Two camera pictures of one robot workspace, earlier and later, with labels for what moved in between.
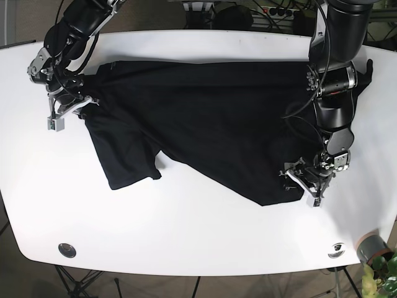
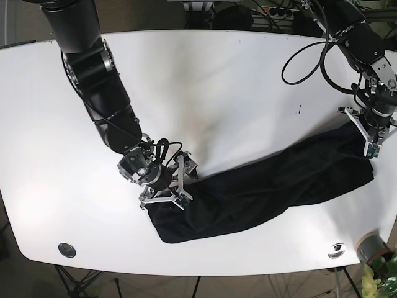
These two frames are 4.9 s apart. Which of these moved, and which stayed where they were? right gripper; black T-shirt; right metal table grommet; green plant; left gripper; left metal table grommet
Moved: black T-shirt; left gripper; right gripper
Stayed: right metal table grommet; green plant; left metal table grommet
